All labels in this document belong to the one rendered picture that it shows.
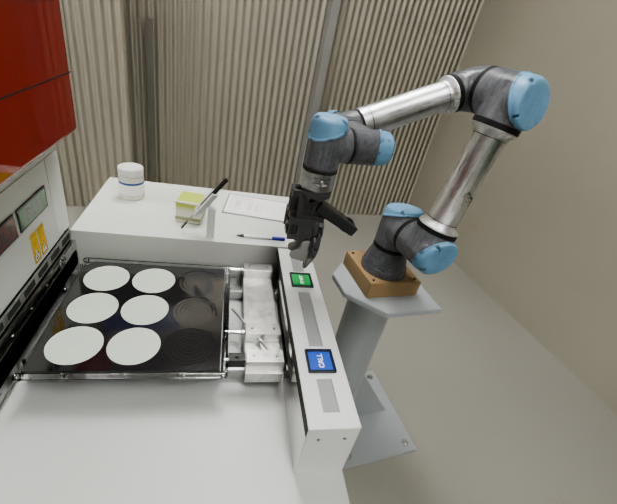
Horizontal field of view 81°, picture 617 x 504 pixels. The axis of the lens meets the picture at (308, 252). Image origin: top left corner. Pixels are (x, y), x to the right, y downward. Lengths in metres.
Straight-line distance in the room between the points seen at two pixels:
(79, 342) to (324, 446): 0.51
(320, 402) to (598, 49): 2.68
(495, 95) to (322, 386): 0.75
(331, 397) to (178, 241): 0.59
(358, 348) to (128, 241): 0.84
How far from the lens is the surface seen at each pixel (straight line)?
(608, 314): 2.75
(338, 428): 0.68
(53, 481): 0.81
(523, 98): 0.98
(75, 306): 0.95
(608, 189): 2.74
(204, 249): 1.05
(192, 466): 0.78
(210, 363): 0.80
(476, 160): 1.01
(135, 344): 0.84
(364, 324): 1.30
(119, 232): 1.07
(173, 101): 2.98
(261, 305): 0.96
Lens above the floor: 1.51
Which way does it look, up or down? 31 degrees down
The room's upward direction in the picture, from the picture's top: 13 degrees clockwise
